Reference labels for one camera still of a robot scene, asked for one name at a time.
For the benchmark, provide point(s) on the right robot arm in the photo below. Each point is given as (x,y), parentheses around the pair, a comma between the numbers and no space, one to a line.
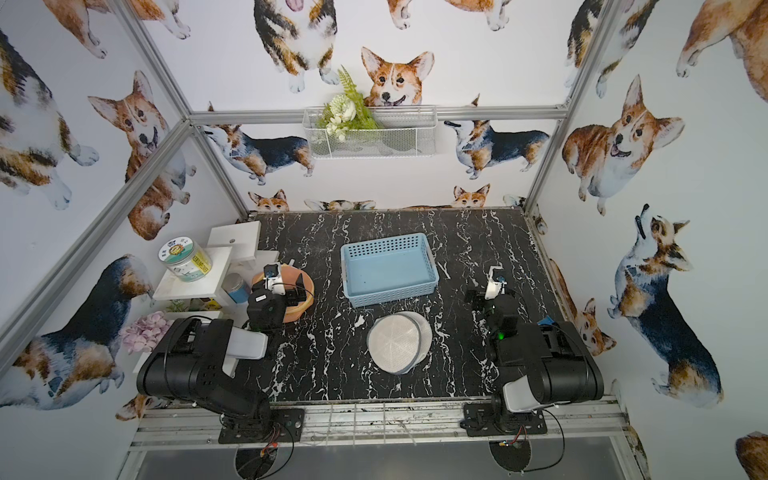
(554,366)

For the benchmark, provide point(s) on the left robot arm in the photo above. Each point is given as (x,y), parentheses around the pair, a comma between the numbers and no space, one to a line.
(188,362)

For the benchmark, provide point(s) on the light blue perforated plastic basket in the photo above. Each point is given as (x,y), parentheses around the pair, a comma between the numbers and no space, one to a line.
(388,269)

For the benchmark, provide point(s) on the green artificial fern plant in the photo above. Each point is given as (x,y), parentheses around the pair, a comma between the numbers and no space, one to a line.
(346,113)

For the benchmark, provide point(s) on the white tiered wooden shelf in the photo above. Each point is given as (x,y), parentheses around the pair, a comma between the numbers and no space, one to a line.
(233,248)

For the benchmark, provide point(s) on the green labelled round jar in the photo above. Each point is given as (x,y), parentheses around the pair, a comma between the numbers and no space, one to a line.
(183,257)

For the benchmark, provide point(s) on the pink flower bunch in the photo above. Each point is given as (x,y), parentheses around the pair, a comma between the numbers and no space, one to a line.
(144,334)

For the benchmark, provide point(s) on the white wire wall basket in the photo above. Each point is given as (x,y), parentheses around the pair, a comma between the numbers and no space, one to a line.
(400,132)

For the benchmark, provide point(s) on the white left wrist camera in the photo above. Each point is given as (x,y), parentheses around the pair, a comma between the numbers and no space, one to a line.
(273,280)

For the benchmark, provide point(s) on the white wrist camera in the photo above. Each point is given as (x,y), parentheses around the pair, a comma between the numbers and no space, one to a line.
(496,282)
(273,280)

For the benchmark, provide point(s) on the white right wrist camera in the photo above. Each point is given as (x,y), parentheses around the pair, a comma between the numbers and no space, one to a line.
(496,282)

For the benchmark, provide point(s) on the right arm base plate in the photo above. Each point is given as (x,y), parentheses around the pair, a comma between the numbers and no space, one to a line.
(482,419)

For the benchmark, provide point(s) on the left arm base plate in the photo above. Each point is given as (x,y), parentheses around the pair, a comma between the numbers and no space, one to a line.
(281,425)

